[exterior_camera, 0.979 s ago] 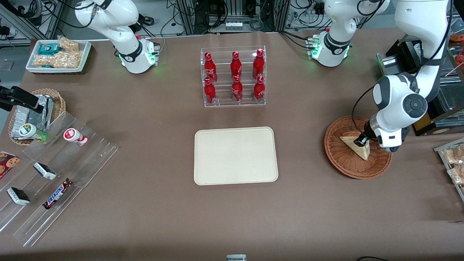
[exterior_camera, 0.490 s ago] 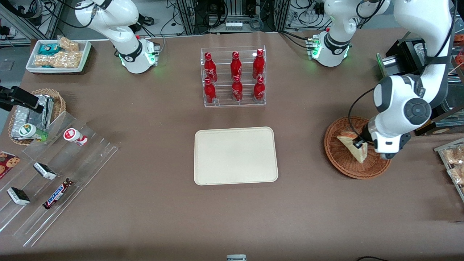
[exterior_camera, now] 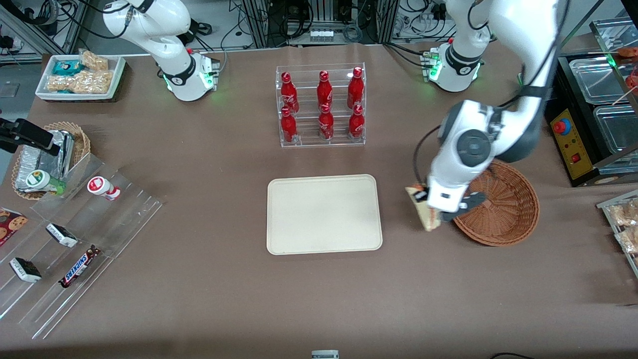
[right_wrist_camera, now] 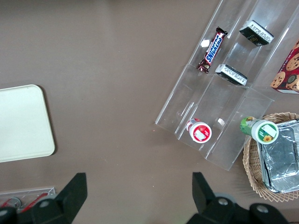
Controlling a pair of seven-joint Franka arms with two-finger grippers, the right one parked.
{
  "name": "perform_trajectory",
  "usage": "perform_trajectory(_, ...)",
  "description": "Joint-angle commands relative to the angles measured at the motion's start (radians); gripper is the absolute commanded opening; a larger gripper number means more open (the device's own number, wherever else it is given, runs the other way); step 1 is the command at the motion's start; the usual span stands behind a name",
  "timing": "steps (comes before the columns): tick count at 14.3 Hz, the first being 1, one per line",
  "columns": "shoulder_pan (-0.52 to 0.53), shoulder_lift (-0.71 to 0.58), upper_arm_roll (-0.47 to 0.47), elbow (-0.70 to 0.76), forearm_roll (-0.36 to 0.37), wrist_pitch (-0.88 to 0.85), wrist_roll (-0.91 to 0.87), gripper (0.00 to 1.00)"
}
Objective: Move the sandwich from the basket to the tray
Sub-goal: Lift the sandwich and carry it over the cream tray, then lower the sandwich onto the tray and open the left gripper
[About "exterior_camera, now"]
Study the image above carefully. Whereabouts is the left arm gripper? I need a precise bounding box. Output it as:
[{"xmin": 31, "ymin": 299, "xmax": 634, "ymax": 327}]
[{"xmin": 417, "ymin": 185, "xmax": 470, "ymax": 213}]

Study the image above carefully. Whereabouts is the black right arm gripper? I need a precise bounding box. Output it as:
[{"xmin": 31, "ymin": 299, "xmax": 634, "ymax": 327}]
[{"xmin": 0, "ymin": 119, "xmax": 61, "ymax": 154}]

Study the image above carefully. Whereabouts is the triangular sandwich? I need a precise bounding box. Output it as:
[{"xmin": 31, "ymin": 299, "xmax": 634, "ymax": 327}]
[{"xmin": 405, "ymin": 185, "xmax": 442, "ymax": 231}]

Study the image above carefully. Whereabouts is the light tan wicker basket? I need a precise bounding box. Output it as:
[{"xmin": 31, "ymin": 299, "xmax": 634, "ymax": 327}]
[{"xmin": 11, "ymin": 121, "xmax": 91, "ymax": 200}]

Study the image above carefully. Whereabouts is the round brown wicker basket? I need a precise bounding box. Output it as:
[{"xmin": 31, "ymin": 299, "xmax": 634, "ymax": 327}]
[{"xmin": 453, "ymin": 160, "xmax": 540, "ymax": 247}]

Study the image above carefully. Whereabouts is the white rectangular snack tray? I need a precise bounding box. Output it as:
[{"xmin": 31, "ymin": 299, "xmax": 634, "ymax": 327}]
[{"xmin": 36, "ymin": 54, "xmax": 126, "ymax": 103}]

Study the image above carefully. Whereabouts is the beige rectangular tray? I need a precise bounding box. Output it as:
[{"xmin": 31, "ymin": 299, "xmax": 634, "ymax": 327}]
[{"xmin": 267, "ymin": 174, "xmax": 383, "ymax": 256}]

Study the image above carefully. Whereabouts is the metal bread tray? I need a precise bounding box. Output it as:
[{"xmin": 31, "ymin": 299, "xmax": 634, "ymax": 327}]
[{"xmin": 597, "ymin": 188, "xmax": 638, "ymax": 278}]

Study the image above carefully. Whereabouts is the silver foil wrapped package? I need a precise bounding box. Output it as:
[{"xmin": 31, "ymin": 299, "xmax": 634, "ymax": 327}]
[{"xmin": 15, "ymin": 130, "xmax": 75, "ymax": 192}]

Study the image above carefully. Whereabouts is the green label yogurt bottle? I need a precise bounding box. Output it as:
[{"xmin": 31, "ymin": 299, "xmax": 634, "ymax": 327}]
[{"xmin": 26, "ymin": 170, "xmax": 66, "ymax": 195}]

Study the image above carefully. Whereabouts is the large puffed rice snack pack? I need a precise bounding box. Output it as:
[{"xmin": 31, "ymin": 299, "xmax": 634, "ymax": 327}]
[{"xmin": 46, "ymin": 70, "xmax": 114, "ymax": 94}]

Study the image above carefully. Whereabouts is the teal snack pack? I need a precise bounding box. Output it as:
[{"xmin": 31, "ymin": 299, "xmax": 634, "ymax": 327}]
[{"xmin": 52, "ymin": 60, "xmax": 83, "ymax": 76}]

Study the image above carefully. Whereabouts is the red label yogurt bottle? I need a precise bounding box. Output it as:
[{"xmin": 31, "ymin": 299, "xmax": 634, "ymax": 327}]
[{"xmin": 87, "ymin": 176, "xmax": 121, "ymax": 201}]

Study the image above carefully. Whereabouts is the small puffed rice snack pack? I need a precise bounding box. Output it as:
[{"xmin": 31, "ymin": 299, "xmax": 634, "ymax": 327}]
[{"xmin": 80, "ymin": 49, "xmax": 109, "ymax": 71}]

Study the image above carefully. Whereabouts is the red cookie pack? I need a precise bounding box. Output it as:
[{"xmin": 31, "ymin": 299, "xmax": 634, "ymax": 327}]
[{"xmin": 0, "ymin": 207, "xmax": 29, "ymax": 247}]

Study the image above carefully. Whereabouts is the red cola bottle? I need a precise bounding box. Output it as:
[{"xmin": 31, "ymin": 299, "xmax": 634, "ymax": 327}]
[
  {"xmin": 347, "ymin": 67, "xmax": 364, "ymax": 109},
  {"xmin": 281, "ymin": 72, "xmax": 300, "ymax": 114},
  {"xmin": 280, "ymin": 107, "xmax": 298, "ymax": 144},
  {"xmin": 317, "ymin": 71, "xmax": 333, "ymax": 108},
  {"xmin": 348, "ymin": 105, "xmax": 365, "ymax": 139},
  {"xmin": 319, "ymin": 104, "xmax": 334, "ymax": 140}
]

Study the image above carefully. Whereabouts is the black white chocolate bar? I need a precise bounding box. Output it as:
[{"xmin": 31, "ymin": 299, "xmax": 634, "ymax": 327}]
[
  {"xmin": 10, "ymin": 257, "xmax": 42, "ymax": 283},
  {"xmin": 46, "ymin": 223, "xmax": 79, "ymax": 248}
]

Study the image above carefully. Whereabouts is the clear acrylic stepped shelf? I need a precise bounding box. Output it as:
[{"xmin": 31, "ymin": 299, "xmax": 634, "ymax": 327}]
[{"xmin": 0, "ymin": 152, "xmax": 164, "ymax": 340}]

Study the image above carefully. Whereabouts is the clear acrylic bottle rack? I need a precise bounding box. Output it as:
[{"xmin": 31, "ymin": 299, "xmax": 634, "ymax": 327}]
[{"xmin": 276, "ymin": 63, "xmax": 366, "ymax": 148}]

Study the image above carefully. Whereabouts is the Snickers bar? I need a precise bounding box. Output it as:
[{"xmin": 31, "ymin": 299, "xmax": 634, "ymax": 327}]
[{"xmin": 59, "ymin": 245, "xmax": 102, "ymax": 289}]

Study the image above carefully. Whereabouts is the black food warmer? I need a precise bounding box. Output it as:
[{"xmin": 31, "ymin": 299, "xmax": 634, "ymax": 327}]
[{"xmin": 544, "ymin": 17, "xmax": 638, "ymax": 188}]

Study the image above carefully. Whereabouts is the wrapped bread pack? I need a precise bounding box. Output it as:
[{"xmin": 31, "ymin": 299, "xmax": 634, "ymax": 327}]
[
  {"xmin": 609, "ymin": 199, "xmax": 638, "ymax": 227},
  {"xmin": 616, "ymin": 227, "xmax": 638, "ymax": 255}
]

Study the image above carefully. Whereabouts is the metal food pan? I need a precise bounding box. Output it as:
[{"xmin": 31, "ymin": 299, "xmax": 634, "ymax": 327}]
[
  {"xmin": 570, "ymin": 56, "xmax": 630, "ymax": 104},
  {"xmin": 593, "ymin": 105, "xmax": 638, "ymax": 155}
]

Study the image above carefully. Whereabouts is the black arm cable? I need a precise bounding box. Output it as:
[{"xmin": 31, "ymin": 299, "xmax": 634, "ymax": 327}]
[{"xmin": 413, "ymin": 0, "xmax": 571, "ymax": 187}]

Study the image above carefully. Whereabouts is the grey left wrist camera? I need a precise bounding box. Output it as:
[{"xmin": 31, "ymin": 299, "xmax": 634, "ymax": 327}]
[{"xmin": 440, "ymin": 192, "xmax": 487, "ymax": 223}]

